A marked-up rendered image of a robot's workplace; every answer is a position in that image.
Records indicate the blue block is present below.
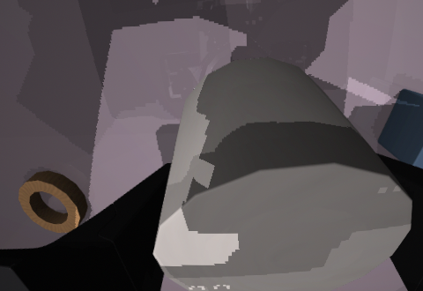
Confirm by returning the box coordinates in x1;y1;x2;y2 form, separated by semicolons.
377;89;423;168

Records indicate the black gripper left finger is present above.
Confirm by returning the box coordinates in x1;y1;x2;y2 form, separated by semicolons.
0;163;172;291

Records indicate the grey cylinder with white top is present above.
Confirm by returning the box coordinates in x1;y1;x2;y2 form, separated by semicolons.
152;57;412;291

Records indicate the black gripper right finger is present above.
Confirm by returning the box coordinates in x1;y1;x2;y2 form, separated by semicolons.
378;153;423;291

